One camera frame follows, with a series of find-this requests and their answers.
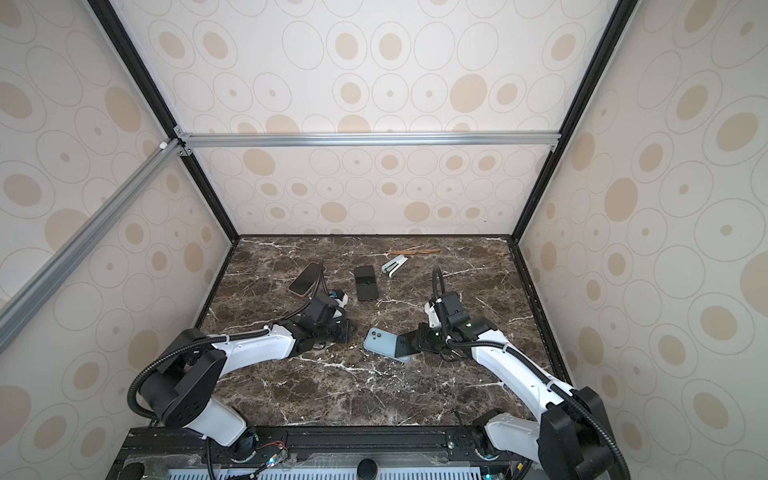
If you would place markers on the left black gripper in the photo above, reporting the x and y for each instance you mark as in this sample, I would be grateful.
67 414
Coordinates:
345 332

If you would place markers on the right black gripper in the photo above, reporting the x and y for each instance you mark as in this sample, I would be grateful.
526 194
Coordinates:
422 338

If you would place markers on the black phone case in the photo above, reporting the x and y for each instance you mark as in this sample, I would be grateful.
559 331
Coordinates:
366 283

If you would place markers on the light blue phone case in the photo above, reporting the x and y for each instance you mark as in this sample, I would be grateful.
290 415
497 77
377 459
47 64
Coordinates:
382 343

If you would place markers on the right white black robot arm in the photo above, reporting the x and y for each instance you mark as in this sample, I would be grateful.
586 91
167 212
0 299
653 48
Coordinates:
569 436

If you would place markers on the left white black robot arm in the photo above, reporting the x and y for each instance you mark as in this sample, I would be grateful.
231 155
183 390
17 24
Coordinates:
177 388

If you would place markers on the white stapler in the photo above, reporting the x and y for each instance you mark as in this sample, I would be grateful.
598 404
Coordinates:
393 265

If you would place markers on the black knob centre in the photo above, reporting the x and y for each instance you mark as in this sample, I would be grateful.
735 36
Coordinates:
367 469

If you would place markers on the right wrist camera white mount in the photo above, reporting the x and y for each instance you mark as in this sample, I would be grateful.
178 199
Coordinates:
433 319

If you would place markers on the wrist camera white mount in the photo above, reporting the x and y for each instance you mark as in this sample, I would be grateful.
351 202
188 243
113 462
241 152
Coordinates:
433 319
340 297

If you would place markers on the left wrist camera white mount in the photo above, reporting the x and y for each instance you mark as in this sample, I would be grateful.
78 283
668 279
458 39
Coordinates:
340 297

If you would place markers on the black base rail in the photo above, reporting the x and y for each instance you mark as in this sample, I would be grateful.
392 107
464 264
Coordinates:
415 452

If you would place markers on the horizontal aluminium rail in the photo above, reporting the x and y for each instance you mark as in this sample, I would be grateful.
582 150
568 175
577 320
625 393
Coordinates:
369 139

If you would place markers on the diagonal aluminium rail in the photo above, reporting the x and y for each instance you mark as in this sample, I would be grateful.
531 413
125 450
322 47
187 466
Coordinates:
38 290

